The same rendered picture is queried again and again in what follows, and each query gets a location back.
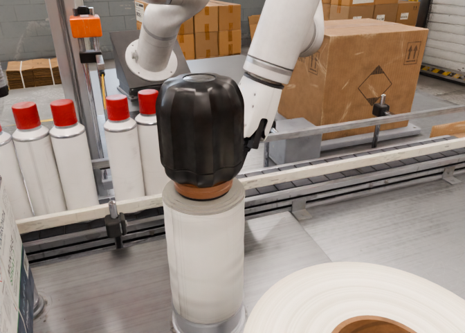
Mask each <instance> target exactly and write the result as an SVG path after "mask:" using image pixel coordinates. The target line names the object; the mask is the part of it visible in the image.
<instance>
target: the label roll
mask: <svg viewBox="0 0 465 333"><path fill-rule="evenodd" d="M244 333H465V300H464V299H462V298H460V297H459V296H457V295H456V294H454V293H453V292H451V291H449V290H447V289H445V288H443V287H441V286H439V285H437V284H435V283H433V282H431V281H429V280H426V279H425V278H422V277H419V276H416V275H414V274H412V273H408V272H406V271H402V270H399V269H395V268H392V267H387V266H383V265H379V264H371V263H365V262H330V263H324V264H317V265H314V266H311V267H307V268H304V269H301V270H299V271H296V272H294V273H292V274H290V275H288V276H286V277H285V278H283V279H281V280H280V281H278V282H277V283H275V284H274V285H273V286H272V287H271V288H270V289H269V290H268V291H267V292H266V293H265V294H264V295H263V296H262V297H261V298H260V299H259V300H258V302H257V304H256V305H255V306H254V308H253V310H252V312H251V313H250V316H249V317H248V320H247V322H246V326H245V328H244Z"/></svg>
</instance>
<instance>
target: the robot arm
mask: <svg viewBox="0 0 465 333"><path fill-rule="evenodd" d="M142 1H144V2H146V3H149V5H148V6H147V7H146V9H145V12H144V15H143V22H142V26H141V30H140V36H139V39H137V40H135V41H134V42H132V43H131V44H130V45H129V46H128V47H127V50H126V53H125V60H126V63H127V66H128V67H129V69H130V70H131V72H132V73H134V74H135V75H137V76H138V77H139V78H141V79H143V80H146V81H150V82H162V81H164V80H167V79H169V78H170V77H172V76H173V75H174V73H175V71H176V68H177V58H176V55H175V54H174V51H173V48H174V44H175V41H176V37H177V35H178V32H179V28H180V26H181V24H182V23H183V22H184V21H187V20H188V19H189V18H191V17H193V16H195V15H196V14H197V13H198V12H200V11H201V10H202V9H203V8H205V6H206V5H207V4H208V2H209V1H210V0H142ZM324 31H325V27H324V17H323V10H322V0H266V1H265V4H264V7H263V10H262V13H261V16H260V18H259V22H258V25H257V28H256V31H255V34H254V37H253V40H252V42H251V45H250V48H249V51H248V55H247V57H246V61H245V63H244V67H243V68H244V69H245V70H247V71H248V72H244V75H243V77H242V79H241V81H240V82H239V84H238V87H239V89H240V91H241V93H242V95H243V98H244V149H243V151H244V157H243V160H242V167H243V165H244V161H245V159H246V156H247V154H248V152H250V150H251V148H252V149H256V150H257V149H258V147H259V142H260V141H261V142H263V141H265V140H266V138H267V136H268V134H269V132H270V130H271V127H272V124H273V121H274V118H275V115H276V111H277V108H278V105H279V101H280V97H281V93H282V89H284V85H283V84H288V83H289V80H290V78H291V75H292V72H293V70H294V67H295V64H296V62H297V60H298V57H309V56H311V55H313V54H314V53H316V52H317V51H318V50H319V48H320V47H321V45H322V42H323V38H324ZM242 167H241V168H242Z"/></svg>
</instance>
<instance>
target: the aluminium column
mask: <svg viewBox="0 0 465 333"><path fill-rule="evenodd" d="M45 3H46V9H47V13H48V19H49V23H50V27H51V33H52V36H53V43H54V47H55V53H56V57H57V63H58V67H59V70H60V77H61V81H62V86H63V90H64V97H65V99H70V100H72V101H73V102H74V106H75V112H76V116H77V122H78V123H80V124H81V120H80V111H79V107H78V99H77V95H76V90H75V83H74V79H73V71H72V67H71V60H70V55H69V49H68V45H67V41H66V35H65V31H64V25H63V21H62V15H61V11H60V5H59V1H58V0H45ZM62 5H63V9H64V16H65V20H66V26H67V30H68V34H69V40H70V44H71V50H72V54H73V61H74V65H75V73H76V78H77V85H78V89H79V94H80V102H81V106H82V115H83V119H84V126H85V131H86V137H87V142H88V146H89V153H90V157H91V160H94V159H99V157H98V150H97V145H96V141H95V134H94V130H93V122H92V118H91V110H90V106H89V99H88V95H87V90H86V83H85V79H84V71H83V67H82V63H81V62H80V54H79V51H80V48H79V44H78V39H77V38H73V36H72V32H71V25H70V21H69V19H70V16H71V15H73V8H76V4H75V0H62ZM94 173H95V179H96V183H97V189H98V197H103V196H108V190H103V186H102V173H101V170H100V169H94Z"/></svg>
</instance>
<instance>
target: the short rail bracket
mask: <svg viewBox="0 0 465 333"><path fill-rule="evenodd" d="M108 205H109V213H110V214H109V215H106V216H105V217H104V220H105V226H106V230H107V237H108V238H114V240H115V245H116V249H121V248H123V243H122V234H123V236H124V235H126V234H127V227H126V226H127V220H125V216H124V213H122V212H121V213H119V214H120V222H121V226H122V234H121V230H120V222H119V217H118V210H117V205H116V201H114V200H111V201H109V203H108Z"/></svg>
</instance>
